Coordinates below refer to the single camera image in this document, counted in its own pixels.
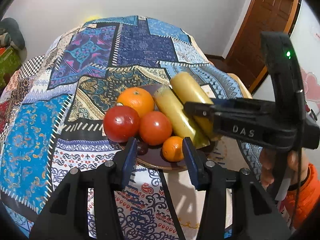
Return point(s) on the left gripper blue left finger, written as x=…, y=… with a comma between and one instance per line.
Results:
x=124, y=161

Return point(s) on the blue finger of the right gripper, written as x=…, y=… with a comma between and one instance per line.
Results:
x=225, y=101
x=199, y=109

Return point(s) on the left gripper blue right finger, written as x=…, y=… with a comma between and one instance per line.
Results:
x=195, y=162

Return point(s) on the small tangerine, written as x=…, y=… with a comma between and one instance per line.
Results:
x=172, y=149

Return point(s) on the small red tomato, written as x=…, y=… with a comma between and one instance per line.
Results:
x=121, y=123

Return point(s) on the large red tomato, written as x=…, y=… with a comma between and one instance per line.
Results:
x=155, y=128

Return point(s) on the large orange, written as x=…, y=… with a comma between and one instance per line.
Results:
x=137, y=98

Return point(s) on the person's right hand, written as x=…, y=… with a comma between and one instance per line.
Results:
x=267, y=159

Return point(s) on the dark red grape left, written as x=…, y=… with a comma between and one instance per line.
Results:
x=142, y=148

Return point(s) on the purple round plate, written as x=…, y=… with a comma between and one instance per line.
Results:
x=154, y=157

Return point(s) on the orange jacket sleeve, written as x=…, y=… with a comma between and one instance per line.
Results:
x=308, y=197

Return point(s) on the blue patchwork bedspread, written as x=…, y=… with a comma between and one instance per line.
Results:
x=56, y=102

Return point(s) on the brown wooden door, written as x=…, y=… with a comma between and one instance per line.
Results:
x=245, y=58

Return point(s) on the yellow round cushion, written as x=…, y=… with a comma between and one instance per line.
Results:
x=92, y=18

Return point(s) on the green storage box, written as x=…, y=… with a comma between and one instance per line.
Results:
x=10, y=62

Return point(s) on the grey plush toy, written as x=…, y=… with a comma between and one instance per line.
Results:
x=11, y=34

